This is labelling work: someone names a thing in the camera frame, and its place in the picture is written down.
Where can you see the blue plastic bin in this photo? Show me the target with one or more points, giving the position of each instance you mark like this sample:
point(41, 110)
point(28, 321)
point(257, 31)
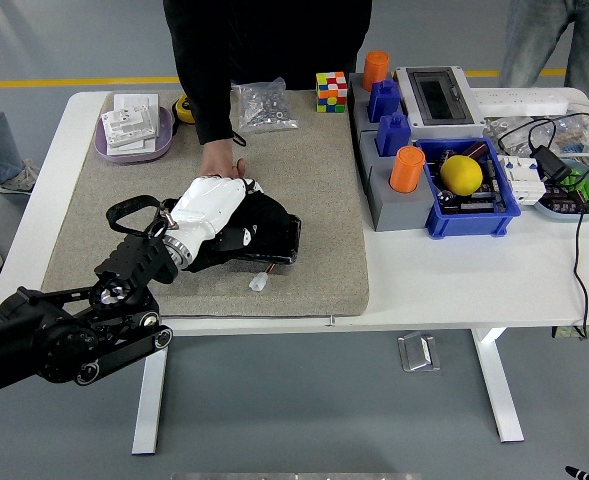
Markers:
point(469, 223)

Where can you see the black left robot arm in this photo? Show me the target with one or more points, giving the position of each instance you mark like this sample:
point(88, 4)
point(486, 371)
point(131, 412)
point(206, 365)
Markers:
point(39, 340)

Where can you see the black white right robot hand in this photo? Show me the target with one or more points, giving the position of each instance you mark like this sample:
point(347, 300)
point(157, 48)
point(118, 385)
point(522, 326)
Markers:
point(581, 474)

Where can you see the white wall plate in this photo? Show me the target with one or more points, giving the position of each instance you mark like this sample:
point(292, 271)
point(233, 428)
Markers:
point(135, 148)
point(135, 101)

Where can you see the white power strip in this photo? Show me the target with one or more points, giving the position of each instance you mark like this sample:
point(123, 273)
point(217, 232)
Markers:
point(519, 101)

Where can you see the orange cylinder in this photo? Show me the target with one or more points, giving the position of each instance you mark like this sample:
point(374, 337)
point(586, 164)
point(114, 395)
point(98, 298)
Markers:
point(407, 171)
point(376, 71)

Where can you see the white electrical distribution box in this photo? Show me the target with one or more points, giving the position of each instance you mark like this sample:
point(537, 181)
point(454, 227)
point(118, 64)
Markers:
point(437, 96)

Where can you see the multicolour puzzle cube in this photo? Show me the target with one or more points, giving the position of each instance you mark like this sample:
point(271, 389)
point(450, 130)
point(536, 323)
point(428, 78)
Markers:
point(331, 93)

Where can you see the yellow ball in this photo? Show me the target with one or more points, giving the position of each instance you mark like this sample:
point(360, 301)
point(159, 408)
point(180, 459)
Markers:
point(461, 176)

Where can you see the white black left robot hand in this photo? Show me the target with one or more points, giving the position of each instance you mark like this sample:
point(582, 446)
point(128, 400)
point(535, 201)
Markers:
point(206, 202)

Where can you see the light blue tray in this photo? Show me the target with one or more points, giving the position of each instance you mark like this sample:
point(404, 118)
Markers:
point(564, 217)

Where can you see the person's right hand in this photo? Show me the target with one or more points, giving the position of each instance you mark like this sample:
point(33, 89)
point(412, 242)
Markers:
point(220, 159)

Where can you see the white wall switch module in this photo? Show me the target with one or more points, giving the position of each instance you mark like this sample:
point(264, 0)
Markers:
point(130, 126)

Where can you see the grey block holder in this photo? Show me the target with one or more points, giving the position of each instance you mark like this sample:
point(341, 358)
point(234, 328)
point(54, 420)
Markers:
point(399, 211)

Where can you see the blue plastic block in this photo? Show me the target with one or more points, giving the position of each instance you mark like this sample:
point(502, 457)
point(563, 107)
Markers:
point(384, 101)
point(393, 136)

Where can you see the black power adapter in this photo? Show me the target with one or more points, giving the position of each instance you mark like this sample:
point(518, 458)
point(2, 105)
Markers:
point(549, 163)

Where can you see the clear bag of small parts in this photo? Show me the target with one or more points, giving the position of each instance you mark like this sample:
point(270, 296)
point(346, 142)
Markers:
point(569, 136)

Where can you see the dark circuit board parts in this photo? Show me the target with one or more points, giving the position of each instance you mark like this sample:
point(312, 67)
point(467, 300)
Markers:
point(479, 203)

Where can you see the person's right forearm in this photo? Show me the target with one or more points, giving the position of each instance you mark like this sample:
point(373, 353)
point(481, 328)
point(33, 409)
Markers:
point(210, 116)

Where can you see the brown cylindrical capacitor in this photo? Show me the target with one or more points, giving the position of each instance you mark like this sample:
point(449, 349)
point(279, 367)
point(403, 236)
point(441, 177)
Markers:
point(475, 150)

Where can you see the dark terminal blocks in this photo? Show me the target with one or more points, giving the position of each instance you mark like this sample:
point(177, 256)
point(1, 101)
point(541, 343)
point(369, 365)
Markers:
point(561, 203)

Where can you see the green connector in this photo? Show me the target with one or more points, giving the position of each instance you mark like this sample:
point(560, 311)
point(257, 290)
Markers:
point(576, 180)

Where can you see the grey-brown mat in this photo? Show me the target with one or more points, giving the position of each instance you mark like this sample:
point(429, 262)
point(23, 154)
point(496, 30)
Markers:
point(299, 175)

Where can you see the white circuit breaker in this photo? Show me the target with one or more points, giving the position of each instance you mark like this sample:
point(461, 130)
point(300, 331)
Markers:
point(521, 183)

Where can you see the white table leg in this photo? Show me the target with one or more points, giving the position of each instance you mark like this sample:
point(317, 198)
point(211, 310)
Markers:
point(149, 395)
point(499, 395)

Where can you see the clear bag of screws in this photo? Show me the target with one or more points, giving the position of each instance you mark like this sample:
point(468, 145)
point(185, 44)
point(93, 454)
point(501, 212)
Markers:
point(265, 108)

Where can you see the metal floor plate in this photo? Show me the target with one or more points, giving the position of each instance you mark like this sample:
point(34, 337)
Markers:
point(418, 352)

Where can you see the yellow tape measure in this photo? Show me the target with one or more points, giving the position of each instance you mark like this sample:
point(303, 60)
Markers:
point(182, 111)

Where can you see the purple tray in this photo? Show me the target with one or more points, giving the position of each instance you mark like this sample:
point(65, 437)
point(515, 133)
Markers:
point(165, 137)

